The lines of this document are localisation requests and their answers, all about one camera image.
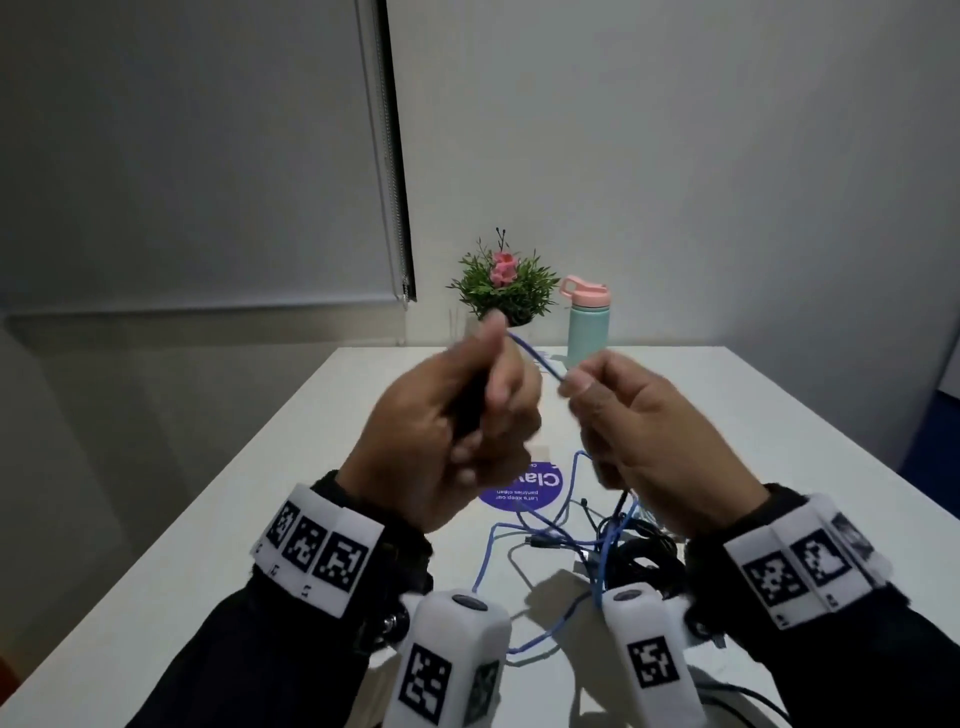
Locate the person's right hand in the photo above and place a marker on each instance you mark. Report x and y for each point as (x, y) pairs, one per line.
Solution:
(660, 450)

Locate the person's left hand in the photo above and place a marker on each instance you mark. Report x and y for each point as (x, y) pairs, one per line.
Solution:
(409, 442)

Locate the person's right thumb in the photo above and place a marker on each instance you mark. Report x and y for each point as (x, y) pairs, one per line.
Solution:
(589, 386)

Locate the person's left thumb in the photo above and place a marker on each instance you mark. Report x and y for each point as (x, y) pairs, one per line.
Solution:
(478, 346)

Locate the black tool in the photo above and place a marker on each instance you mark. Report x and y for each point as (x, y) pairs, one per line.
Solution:
(469, 409)

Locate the person's left forearm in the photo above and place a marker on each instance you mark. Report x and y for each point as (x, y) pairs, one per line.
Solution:
(270, 660)

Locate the person's right forearm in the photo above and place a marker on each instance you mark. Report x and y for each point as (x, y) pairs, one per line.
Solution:
(840, 660)

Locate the mint bottle pink lid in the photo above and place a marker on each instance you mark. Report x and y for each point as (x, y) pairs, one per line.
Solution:
(586, 326)

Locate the green potted plant pink flower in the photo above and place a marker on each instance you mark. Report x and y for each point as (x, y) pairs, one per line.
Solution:
(510, 289)

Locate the round blue sticker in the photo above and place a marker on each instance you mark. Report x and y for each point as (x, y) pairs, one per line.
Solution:
(536, 491)

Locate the white marker wristband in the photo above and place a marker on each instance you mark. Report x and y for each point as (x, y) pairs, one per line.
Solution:
(319, 547)
(802, 562)

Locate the grey window blind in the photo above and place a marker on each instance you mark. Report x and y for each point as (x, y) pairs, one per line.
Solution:
(187, 150)

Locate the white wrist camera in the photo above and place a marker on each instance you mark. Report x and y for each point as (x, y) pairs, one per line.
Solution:
(450, 660)
(652, 660)

